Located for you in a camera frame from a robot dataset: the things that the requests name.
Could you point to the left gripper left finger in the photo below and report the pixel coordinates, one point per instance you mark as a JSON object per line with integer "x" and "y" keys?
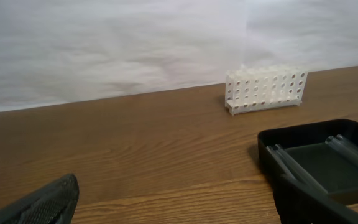
{"x": 42, "y": 205}

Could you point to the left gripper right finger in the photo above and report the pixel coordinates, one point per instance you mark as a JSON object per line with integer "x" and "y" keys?
{"x": 300, "y": 202}

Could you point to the black tray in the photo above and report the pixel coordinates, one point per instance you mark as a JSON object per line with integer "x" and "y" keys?
{"x": 322, "y": 161}

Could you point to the white test tube rack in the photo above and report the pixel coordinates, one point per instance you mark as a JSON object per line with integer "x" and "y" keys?
{"x": 266, "y": 90}

